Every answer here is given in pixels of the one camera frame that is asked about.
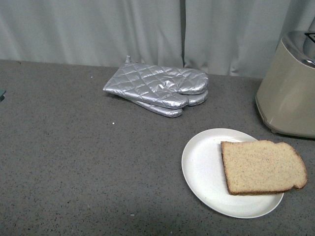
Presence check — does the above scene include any right grey curtain panel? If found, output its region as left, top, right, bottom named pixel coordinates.
left=184, top=0, right=315, bottom=78

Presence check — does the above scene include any upper silver quilted oven mitt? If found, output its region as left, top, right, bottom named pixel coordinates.
left=103, top=56, right=209, bottom=111

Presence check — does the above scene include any slice of brown bread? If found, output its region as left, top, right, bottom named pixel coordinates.
left=220, top=140, right=308, bottom=195

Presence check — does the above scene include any silver quilted oven mitt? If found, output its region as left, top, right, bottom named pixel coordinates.
left=103, top=56, right=209, bottom=111
left=130, top=90, right=209, bottom=118

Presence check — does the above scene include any beige steel toaster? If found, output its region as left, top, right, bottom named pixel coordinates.
left=255, top=31, right=315, bottom=138

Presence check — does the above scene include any lower silver quilted oven mitt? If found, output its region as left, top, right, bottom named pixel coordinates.
left=130, top=90, right=209, bottom=118

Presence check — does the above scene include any grey curtain panel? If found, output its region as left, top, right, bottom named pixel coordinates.
left=184, top=0, right=315, bottom=78
left=0, top=0, right=183, bottom=67

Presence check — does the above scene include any white round plate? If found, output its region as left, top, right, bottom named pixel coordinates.
left=182, top=128, right=283, bottom=219

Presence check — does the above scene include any left grey curtain panel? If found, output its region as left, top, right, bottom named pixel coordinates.
left=0, top=0, right=183, bottom=67

